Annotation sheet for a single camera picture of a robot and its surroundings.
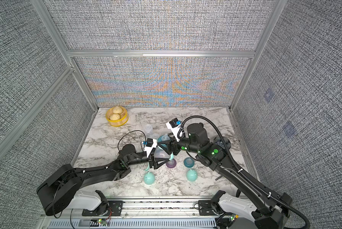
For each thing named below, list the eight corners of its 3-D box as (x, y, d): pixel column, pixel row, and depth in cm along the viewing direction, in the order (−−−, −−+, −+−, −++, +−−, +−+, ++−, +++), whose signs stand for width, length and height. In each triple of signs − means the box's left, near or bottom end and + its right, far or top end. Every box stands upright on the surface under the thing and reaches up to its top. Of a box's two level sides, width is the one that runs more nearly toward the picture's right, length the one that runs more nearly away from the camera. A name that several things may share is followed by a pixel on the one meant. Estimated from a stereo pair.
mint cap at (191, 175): (186, 181, 84) (187, 179, 81) (186, 171, 88) (186, 169, 84) (197, 181, 84) (198, 179, 81) (196, 171, 88) (197, 169, 84)
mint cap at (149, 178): (144, 184, 83) (143, 182, 79) (145, 174, 87) (144, 171, 83) (154, 184, 83) (153, 182, 79) (155, 174, 87) (154, 171, 83)
